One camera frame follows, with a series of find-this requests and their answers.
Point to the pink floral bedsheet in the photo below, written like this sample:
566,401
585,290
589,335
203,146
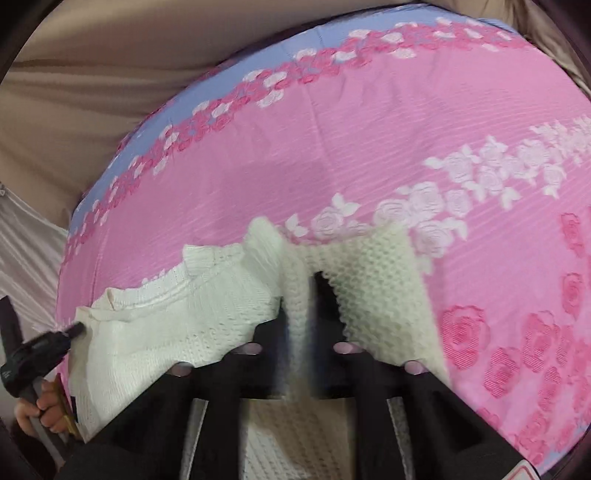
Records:
346,152

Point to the person's left hand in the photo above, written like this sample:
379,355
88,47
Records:
46,407

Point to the white knitted sweater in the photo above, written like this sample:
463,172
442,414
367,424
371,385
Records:
221,307

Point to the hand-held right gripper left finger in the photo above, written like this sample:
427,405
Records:
270,362

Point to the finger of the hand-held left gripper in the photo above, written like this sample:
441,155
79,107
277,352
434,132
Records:
60,336

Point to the white satin cloth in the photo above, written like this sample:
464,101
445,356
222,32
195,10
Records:
27,258

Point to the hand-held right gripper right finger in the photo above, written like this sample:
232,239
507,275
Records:
326,323

